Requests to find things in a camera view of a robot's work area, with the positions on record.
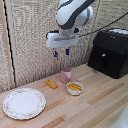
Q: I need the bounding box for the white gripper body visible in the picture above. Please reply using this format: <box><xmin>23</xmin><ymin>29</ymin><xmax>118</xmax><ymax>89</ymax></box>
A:
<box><xmin>45</xmin><ymin>29</ymin><xmax>81</xmax><ymax>50</ymax></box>

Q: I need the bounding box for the pink plastic cup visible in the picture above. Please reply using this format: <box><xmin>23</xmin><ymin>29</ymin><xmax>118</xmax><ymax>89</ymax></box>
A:
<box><xmin>59</xmin><ymin>66</ymin><xmax>73</xmax><ymax>84</ymax></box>

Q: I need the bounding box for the white plate with patterned rim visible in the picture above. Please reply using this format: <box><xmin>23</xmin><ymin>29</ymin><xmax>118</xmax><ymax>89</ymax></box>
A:
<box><xmin>2</xmin><ymin>87</ymin><xmax>47</xmax><ymax>121</ymax></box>

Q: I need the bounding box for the yellow rectangular block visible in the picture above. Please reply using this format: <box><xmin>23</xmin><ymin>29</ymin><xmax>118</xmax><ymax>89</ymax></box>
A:
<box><xmin>45</xmin><ymin>79</ymin><xmax>59</xmax><ymax>90</ymax></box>

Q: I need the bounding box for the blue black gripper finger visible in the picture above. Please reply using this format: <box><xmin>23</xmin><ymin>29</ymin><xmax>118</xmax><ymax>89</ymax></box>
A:
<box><xmin>65</xmin><ymin>48</ymin><xmax>71</xmax><ymax>57</ymax></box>
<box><xmin>52</xmin><ymin>48</ymin><xmax>59</xmax><ymax>60</ymax></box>

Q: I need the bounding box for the black air fryer drawer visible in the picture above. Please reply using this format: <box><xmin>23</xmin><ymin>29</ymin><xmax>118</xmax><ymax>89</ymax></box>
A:
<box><xmin>87</xmin><ymin>48</ymin><xmax>118</xmax><ymax>76</ymax></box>

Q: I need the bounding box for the yellow food stick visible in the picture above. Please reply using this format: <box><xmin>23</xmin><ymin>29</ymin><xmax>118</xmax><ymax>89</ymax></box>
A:
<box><xmin>68</xmin><ymin>83</ymin><xmax>82</xmax><ymax>90</ymax></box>
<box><xmin>68</xmin><ymin>85</ymin><xmax>83</xmax><ymax>93</ymax></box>

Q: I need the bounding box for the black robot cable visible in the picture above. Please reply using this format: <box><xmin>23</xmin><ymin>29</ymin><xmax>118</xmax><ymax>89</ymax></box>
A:
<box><xmin>79</xmin><ymin>11</ymin><xmax>128</xmax><ymax>38</ymax></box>

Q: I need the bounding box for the woven screen panel wooden frame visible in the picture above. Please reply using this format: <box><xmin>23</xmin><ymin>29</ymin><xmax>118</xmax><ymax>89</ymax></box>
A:
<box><xmin>58</xmin><ymin>0</ymin><xmax>101</xmax><ymax>70</ymax></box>
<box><xmin>89</xmin><ymin>0</ymin><xmax>128</xmax><ymax>36</ymax></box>
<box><xmin>0</xmin><ymin>0</ymin><xmax>16</xmax><ymax>94</ymax></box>
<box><xmin>4</xmin><ymin>0</ymin><xmax>64</xmax><ymax>89</ymax></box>

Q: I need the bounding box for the small white bowl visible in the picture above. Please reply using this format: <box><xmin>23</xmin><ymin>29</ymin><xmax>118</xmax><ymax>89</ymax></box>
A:
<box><xmin>65</xmin><ymin>81</ymin><xmax>85</xmax><ymax>97</ymax></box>

